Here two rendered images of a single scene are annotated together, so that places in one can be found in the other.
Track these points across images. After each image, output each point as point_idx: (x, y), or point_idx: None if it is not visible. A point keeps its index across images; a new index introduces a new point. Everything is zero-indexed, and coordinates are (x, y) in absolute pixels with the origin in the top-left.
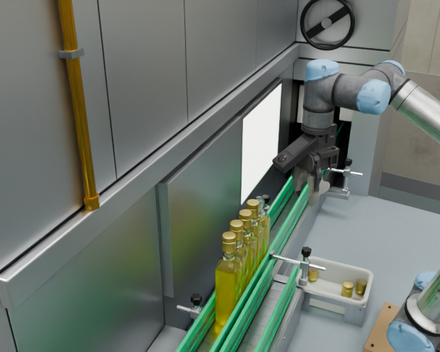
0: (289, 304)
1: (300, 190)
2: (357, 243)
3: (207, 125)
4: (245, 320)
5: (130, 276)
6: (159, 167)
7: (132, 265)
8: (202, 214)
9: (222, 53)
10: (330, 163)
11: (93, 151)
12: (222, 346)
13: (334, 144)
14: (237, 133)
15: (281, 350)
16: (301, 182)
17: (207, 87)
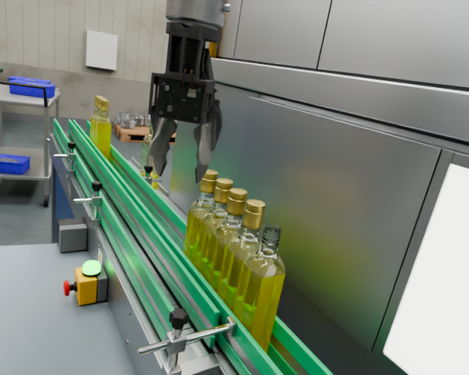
0: (155, 335)
1: (195, 169)
2: None
3: (330, 85)
4: (167, 268)
5: (221, 152)
6: (251, 73)
7: (224, 145)
8: (281, 199)
9: None
10: (155, 100)
11: (226, 23)
12: (151, 224)
13: (166, 70)
14: (408, 171)
15: (126, 318)
16: (196, 152)
17: (375, 37)
